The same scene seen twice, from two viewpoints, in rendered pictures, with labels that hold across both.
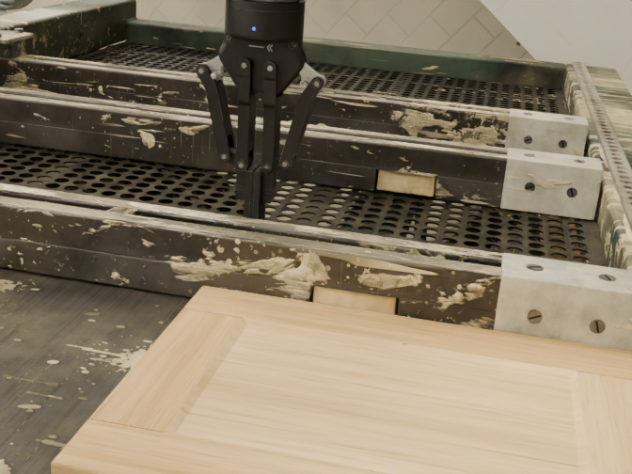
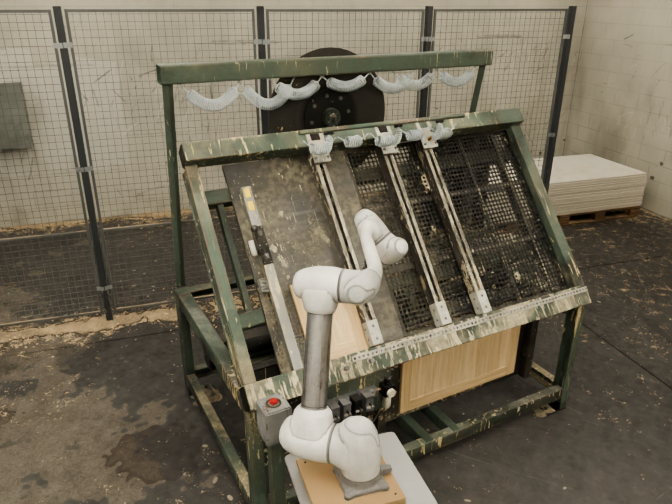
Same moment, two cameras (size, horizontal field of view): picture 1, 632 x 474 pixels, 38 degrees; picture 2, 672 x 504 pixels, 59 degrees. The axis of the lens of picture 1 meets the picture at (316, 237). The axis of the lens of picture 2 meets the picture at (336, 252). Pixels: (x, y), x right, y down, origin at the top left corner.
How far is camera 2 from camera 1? 2.43 m
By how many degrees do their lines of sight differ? 42
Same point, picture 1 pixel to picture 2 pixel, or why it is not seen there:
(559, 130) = (479, 306)
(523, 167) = (435, 307)
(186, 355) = not seen: hidden behind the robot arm
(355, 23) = not seen: outside the picture
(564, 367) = (356, 338)
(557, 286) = (368, 331)
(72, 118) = (396, 197)
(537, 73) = (569, 277)
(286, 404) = not seen: hidden behind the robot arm
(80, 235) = (340, 247)
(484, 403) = (338, 329)
